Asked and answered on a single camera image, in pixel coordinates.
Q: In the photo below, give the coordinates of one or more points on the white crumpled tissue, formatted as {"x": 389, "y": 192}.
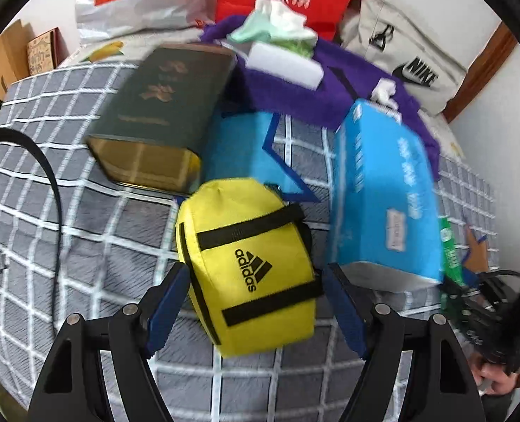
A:
{"x": 383, "y": 90}

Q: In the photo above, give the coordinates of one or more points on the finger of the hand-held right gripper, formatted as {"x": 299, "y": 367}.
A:
{"x": 475, "y": 312}

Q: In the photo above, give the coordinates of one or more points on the white plastic shopping bag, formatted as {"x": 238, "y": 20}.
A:
{"x": 163, "y": 4}

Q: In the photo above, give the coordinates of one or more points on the blue tissue pack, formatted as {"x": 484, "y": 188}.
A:
{"x": 374, "y": 184}

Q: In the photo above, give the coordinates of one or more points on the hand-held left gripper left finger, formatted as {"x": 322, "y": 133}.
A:
{"x": 167, "y": 307}

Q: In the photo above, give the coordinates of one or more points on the brown wooden frame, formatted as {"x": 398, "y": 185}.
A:
{"x": 488, "y": 66}

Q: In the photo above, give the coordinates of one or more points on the brown cardboard box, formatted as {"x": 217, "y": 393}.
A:
{"x": 5, "y": 57}

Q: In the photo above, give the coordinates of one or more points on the yellow small duffel bag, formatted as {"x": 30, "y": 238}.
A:
{"x": 224, "y": 211}

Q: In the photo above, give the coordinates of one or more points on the white tissue pack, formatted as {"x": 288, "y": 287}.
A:
{"x": 268, "y": 24}

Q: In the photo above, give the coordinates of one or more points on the green snack packet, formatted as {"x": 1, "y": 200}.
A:
{"x": 451, "y": 250}

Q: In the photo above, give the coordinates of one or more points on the beige canvas sling bag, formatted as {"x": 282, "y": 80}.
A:
{"x": 409, "y": 35}

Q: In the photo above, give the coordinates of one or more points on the person's right hand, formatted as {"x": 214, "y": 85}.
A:
{"x": 497, "y": 378}

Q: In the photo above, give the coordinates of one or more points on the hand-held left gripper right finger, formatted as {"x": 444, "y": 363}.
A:
{"x": 345, "y": 312}

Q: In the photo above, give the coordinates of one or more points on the purple towel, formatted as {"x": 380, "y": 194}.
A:
{"x": 286, "y": 101}

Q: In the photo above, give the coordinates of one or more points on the brown printed box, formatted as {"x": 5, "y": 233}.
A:
{"x": 44, "y": 50}

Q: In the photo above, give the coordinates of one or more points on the dark green box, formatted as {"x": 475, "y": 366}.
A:
{"x": 163, "y": 96}

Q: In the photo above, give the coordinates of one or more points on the grey checked blanket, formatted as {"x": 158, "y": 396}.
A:
{"x": 88, "y": 237}

